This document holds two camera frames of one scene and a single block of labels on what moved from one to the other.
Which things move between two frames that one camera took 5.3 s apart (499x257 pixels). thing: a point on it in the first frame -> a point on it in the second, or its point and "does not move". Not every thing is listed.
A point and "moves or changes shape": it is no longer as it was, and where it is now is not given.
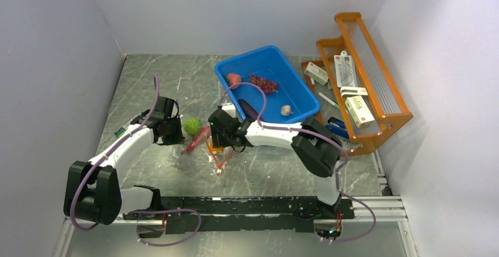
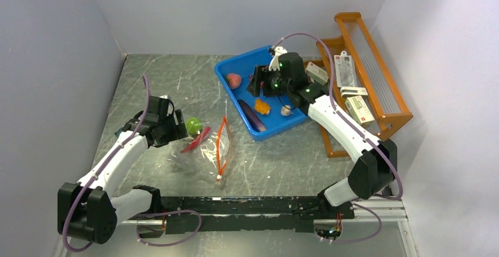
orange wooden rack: (354, 95) does not move
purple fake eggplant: (250, 114) does not move
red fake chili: (195, 140) does not move
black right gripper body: (220, 139) -> (272, 84)
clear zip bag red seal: (197, 151) moves or changes shape
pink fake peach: (233, 78) does not move
